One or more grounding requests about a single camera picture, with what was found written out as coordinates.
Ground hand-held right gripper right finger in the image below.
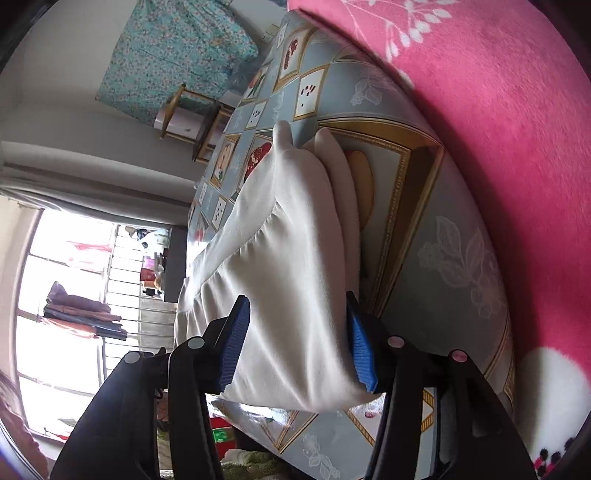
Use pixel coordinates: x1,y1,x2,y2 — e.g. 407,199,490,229
345,291,539,480

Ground cream zip jacket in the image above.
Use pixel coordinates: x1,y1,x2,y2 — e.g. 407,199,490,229
174,121,382,411

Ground metal window railing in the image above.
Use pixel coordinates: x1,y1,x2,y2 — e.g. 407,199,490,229
99,226,178,361

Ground white box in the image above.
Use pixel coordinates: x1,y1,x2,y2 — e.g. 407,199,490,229
154,108,204,141

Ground grey curtain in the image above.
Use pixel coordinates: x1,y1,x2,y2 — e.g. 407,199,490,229
0,141,199,213

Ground hanging clothes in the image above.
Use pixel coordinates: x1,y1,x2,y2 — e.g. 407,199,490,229
44,281,129,340

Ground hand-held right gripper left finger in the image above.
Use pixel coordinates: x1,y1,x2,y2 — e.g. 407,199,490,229
48,295,252,480

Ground red green packet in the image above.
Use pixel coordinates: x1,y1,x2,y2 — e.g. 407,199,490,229
210,415,236,455

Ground wooden chair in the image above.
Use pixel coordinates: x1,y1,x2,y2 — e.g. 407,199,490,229
159,83,236,162

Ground pink floral blanket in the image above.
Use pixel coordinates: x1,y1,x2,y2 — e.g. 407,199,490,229
286,0,591,480

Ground white plastic bag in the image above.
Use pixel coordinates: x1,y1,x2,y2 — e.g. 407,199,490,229
139,228,171,248

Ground fruit print tablecloth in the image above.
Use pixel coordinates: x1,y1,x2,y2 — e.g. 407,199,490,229
187,9,515,480

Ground black cabinet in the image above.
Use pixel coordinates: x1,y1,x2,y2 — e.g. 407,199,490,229
164,225,189,303

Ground teal floral hanging cloth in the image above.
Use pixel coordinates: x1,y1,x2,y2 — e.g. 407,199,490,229
95,0,259,127

